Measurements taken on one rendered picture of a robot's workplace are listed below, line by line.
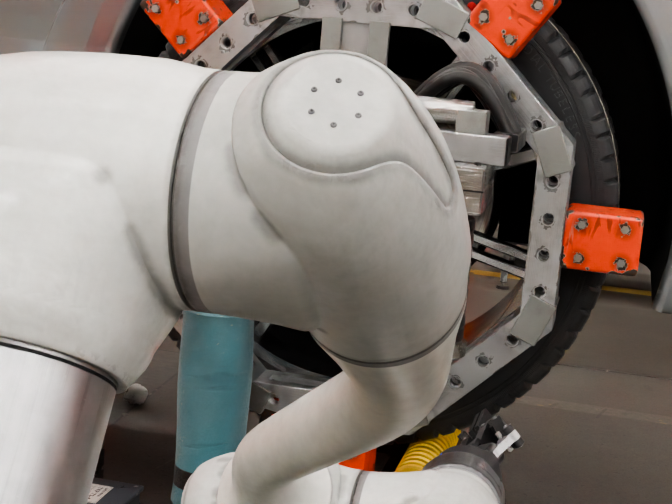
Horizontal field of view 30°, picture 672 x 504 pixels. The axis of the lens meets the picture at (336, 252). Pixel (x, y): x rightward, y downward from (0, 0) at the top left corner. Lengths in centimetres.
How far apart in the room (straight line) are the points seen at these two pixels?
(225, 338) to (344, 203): 91
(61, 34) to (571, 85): 71
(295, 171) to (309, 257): 5
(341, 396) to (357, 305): 24
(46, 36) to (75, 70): 118
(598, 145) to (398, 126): 100
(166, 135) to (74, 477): 18
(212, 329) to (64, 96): 84
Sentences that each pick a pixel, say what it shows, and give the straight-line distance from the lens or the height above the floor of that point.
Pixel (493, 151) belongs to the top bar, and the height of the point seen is 96.
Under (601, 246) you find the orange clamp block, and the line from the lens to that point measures 150.
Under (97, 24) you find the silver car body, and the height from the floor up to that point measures 105.
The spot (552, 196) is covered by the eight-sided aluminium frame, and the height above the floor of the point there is 90.
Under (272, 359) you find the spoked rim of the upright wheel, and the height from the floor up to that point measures 63.
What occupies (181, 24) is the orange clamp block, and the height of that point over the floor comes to 106.
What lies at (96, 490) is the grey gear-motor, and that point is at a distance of 176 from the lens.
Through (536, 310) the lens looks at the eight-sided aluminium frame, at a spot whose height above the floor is 76.
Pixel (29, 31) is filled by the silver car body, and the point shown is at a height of 103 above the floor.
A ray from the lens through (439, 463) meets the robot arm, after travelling 123.
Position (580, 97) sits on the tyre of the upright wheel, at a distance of 157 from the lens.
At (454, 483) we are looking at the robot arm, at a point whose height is 69.
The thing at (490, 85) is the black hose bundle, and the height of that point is 103.
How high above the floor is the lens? 110
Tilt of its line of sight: 11 degrees down
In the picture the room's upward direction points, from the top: 5 degrees clockwise
